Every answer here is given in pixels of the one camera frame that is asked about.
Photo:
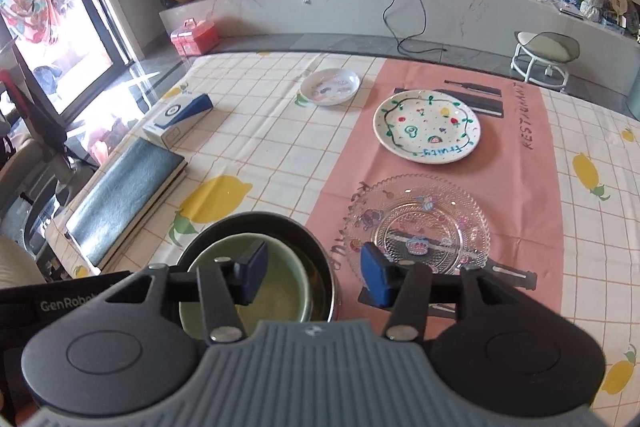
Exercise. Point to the checked lemon tablecloth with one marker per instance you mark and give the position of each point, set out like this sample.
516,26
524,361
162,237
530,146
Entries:
280,147

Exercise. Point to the pink storage box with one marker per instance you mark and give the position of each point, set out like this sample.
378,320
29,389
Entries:
197,39

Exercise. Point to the orange steel bowl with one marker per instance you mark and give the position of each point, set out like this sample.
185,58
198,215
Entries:
300,232

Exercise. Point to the green ceramic bowl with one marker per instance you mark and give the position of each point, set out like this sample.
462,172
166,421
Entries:
280,302

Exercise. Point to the dark grey notebook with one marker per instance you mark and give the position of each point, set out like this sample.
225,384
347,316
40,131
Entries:
125,197

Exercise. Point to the painted white plate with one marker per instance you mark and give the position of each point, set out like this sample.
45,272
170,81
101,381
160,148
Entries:
425,127

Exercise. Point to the clear glass plate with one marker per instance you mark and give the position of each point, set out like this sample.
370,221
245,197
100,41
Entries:
435,217

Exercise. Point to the blue and white box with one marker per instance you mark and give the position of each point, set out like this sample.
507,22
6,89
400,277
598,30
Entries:
170,122

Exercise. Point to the small white sticker plate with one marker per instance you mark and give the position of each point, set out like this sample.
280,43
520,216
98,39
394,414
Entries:
330,87

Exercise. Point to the white stool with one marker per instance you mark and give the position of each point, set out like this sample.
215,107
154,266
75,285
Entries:
542,47

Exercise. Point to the beige chair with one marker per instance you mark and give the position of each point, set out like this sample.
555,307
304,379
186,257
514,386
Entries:
20,167

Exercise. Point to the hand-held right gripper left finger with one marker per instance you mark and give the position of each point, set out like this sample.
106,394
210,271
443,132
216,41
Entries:
255,274

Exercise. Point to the pink bottle print table runner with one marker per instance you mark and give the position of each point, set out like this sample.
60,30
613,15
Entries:
350,157

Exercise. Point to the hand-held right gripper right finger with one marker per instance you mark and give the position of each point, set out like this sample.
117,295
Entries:
375,274

